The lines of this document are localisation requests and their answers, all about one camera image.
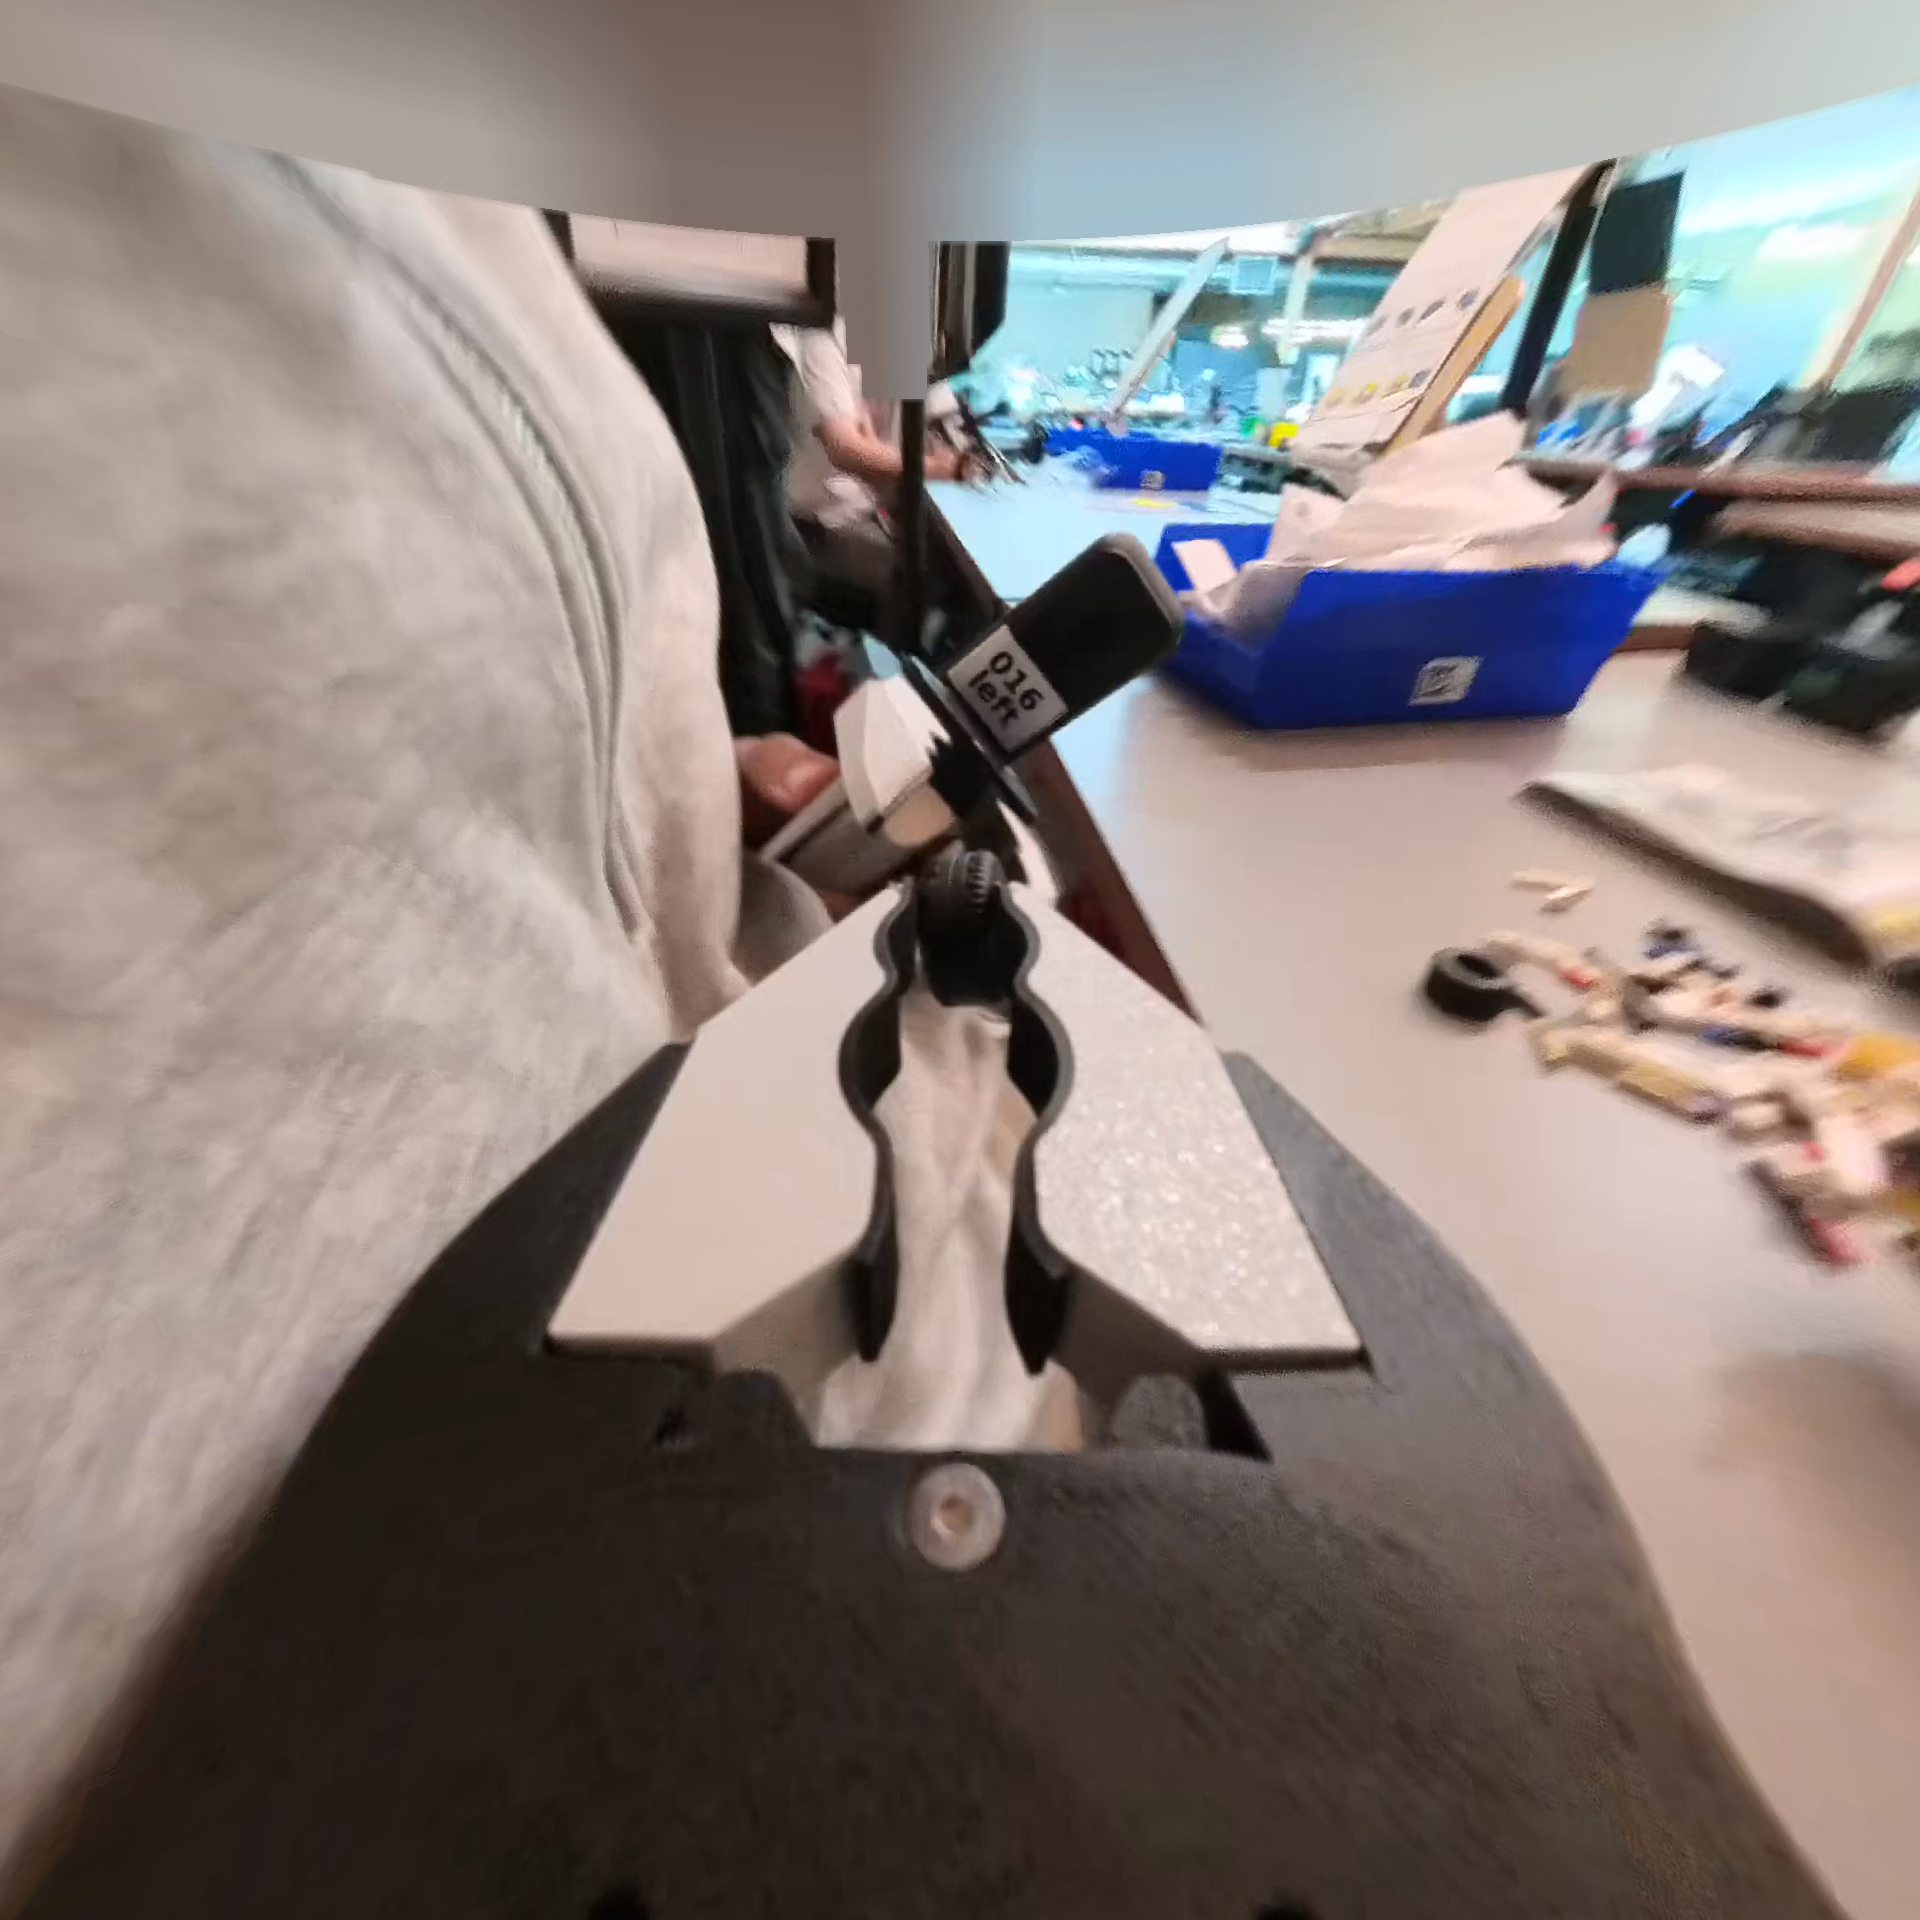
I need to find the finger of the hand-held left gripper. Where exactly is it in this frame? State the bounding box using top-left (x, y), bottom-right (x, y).
top-left (831, 673), bottom-right (947, 823)
top-left (866, 767), bottom-right (963, 860)

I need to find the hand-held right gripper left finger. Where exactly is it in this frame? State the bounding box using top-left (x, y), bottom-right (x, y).
top-left (547, 888), bottom-right (922, 1442)

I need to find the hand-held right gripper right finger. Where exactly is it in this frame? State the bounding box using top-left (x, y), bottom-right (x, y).
top-left (1008, 897), bottom-right (1366, 1451)

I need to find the small black lego tire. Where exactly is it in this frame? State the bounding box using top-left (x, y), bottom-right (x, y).
top-left (912, 845), bottom-right (1026, 1011)

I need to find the large black lego tire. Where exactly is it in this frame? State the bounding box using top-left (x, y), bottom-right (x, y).
top-left (1423, 943), bottom-right (1533, 1026)

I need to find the pile of loose lego pieces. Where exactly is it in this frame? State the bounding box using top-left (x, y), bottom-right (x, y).
top-left (1507, 865), bottom-right (1920, 1142)

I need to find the lego instruction booklet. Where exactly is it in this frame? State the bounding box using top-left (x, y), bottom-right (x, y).
top-left (1523, 764), bottom-right (1920, 974)

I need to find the person's left hand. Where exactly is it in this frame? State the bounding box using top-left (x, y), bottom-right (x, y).
top-left (738, 733), bottom-right (846, 845)

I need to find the blue plastic bin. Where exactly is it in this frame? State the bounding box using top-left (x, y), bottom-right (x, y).
top-left (1044, 426), bottom-right (1226, 491)
top-left (1155, 515), bottom-right (1666, 733)

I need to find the black metal pole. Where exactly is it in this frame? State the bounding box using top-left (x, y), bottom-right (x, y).
top-left (898, 398), bottom-right (930, 660)

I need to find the black hanging cloth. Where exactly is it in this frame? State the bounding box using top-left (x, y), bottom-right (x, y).
top-left (616, 318), bottom-right (803, 736)

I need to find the pile of white paper wrappers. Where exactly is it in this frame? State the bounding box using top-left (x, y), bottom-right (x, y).
top-left (1178, 411), bottom-right (1623, 616)

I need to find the cardboard sign board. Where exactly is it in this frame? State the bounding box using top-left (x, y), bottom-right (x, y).
top-left (1298, 156), bottom-right (1615, 453)

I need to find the grey zip hoodie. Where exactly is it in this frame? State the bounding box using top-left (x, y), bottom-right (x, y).
top-left (0, 79), bottom-right (844, 1846)

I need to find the black case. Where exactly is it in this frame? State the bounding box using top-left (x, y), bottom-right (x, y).
top-left (1683, 592), bottom-right (1920, 738)

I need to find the wooden edged table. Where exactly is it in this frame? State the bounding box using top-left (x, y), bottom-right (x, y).
top-left (1532, 456), bottom-right (1920, 562)

